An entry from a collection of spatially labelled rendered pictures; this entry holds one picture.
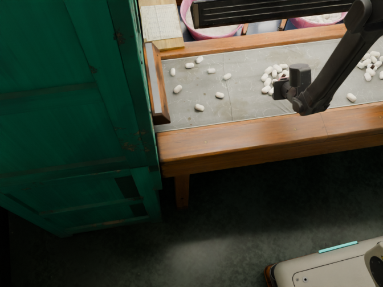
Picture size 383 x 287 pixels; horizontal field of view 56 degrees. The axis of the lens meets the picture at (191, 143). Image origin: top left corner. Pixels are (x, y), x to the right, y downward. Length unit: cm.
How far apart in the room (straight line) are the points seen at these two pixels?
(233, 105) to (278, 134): 19
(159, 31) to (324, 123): 70
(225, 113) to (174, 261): 88
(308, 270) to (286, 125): 68
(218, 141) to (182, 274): 86
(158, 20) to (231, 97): 43
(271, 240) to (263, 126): 83
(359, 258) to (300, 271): 27
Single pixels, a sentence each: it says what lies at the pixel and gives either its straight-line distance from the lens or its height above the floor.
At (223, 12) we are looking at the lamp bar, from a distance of 112.
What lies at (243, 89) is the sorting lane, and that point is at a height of 74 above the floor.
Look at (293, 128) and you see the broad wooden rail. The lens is 131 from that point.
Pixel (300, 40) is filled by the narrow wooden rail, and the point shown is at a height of 76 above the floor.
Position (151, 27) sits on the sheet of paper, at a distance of 148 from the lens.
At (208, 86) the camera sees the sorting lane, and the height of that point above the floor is 74.
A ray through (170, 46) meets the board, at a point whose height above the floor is 78.
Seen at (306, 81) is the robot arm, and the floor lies 100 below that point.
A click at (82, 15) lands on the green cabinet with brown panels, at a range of 57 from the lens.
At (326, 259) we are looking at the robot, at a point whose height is 28.
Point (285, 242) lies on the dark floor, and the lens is 198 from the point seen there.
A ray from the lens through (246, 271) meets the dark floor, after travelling 192.
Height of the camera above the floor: 189
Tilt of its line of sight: 66 degrees down
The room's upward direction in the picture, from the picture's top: 3 degrees clockwise
